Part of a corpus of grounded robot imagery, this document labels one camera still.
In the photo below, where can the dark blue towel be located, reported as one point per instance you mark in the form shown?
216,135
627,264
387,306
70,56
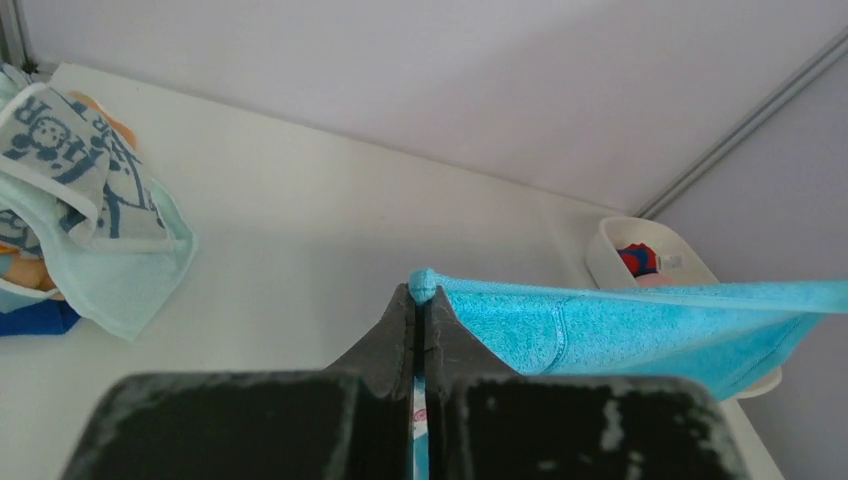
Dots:
50,317

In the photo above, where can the red blue rolled towel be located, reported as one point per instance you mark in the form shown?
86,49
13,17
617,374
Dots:
639,259

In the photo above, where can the bright blue towel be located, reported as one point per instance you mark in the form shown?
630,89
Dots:
577,407

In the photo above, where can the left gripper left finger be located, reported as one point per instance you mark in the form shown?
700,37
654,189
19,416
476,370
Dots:
384,357

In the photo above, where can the white blue patterned towel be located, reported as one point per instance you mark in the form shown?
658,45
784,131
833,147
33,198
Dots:
69,151

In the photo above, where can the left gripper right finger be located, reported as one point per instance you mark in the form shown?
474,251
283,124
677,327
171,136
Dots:
452,353

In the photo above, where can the mint green towel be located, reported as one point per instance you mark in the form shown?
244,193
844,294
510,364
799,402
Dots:
121,292

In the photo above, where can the white plastic tray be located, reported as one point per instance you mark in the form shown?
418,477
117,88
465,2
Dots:
714,365

